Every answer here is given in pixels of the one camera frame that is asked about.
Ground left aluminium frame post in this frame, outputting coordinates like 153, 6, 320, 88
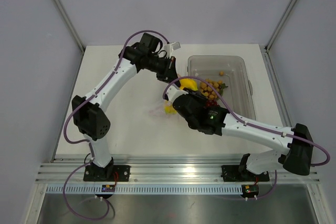
51, 0, 86, 56

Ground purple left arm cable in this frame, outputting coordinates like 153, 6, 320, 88
62, 29, 171, 221

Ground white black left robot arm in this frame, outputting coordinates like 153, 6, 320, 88
71, 31, 181, 182

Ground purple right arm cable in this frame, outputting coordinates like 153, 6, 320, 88
162, 76, 331, 201

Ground aluminium mounting rail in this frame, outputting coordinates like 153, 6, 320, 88
35, 155, 320, 195

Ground left small circuit board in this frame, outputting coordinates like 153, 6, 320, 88
101, 185, 116, 193

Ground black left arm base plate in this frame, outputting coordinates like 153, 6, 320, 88
83, 164, 130, 182

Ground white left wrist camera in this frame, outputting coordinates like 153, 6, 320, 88
163, 42, 181, 58

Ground clear grey plastic bin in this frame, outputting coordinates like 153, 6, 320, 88
187, 55, 256, 120

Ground clear red-dotted zip bag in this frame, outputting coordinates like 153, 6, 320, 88
148, 100, 177, 118

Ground yellow banana bunch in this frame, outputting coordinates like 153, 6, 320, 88
163, 78, 198, 115

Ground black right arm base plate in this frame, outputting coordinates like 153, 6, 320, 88
221, 165, 270, 183

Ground aluminium frame post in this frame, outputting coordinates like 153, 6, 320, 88
265, 0, 299, 53
51, 0, 86, 56

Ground red grape bunch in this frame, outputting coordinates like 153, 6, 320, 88
206, 100, 218, 107

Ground right small circuit board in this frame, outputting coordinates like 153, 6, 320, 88
242, 185, 259, 198

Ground brown longan bunch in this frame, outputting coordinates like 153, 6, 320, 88
198, 79, 228, 100

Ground small circuit board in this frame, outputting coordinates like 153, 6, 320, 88
101, 185, 116, 193
242, 185, 259, 198

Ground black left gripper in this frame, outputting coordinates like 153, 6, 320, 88
146, 55, 181, 87

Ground right aluminium frame post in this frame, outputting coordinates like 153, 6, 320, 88
265, 0, 299, 53

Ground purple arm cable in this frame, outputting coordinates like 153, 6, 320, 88
162, 76, 331, 201
62, 29, 171, 221

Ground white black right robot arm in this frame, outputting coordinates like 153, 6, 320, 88
166, 90, 313, 180

